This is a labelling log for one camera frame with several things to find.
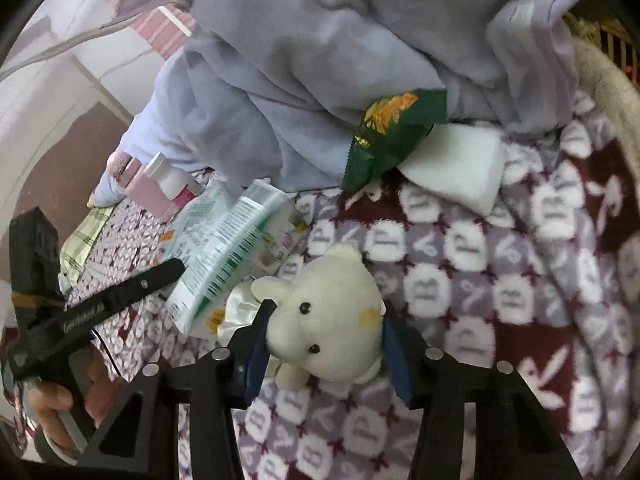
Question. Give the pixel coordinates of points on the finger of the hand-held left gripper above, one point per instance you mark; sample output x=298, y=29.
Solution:
x=150, y=282

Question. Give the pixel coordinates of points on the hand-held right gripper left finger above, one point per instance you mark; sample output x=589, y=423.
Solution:
x=257, y=355

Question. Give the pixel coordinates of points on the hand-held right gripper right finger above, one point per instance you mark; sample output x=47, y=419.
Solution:
x=395, y=360

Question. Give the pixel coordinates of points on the white green plastic packet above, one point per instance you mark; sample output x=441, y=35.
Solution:
x=225, y=260

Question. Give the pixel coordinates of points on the cream plush toy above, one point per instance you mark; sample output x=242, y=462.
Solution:
x=325, y=305

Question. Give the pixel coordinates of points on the person's left hand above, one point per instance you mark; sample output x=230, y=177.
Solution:
x=50, y=405

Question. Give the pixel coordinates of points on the green plaid cloth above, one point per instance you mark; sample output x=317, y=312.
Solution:
x=85, y=240

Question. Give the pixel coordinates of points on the white bottle pink label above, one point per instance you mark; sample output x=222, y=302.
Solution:
x=175, y=182

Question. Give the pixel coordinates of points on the maroon grey printed blanket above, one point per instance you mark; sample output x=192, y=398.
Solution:
x=500, y=285

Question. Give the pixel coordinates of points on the white sponge block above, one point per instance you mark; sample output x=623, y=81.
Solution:
x=460, y=165

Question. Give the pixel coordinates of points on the green snack packet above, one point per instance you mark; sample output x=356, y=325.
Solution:
x=385, y=140

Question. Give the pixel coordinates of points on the pink window blind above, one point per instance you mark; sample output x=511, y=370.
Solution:
x=165, y=30

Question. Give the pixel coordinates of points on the lavender grey clothing pile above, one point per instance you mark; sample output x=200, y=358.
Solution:
x=300, y=60

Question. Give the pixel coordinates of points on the cream fuzzy blanket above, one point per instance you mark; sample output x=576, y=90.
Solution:
x=605, y=75

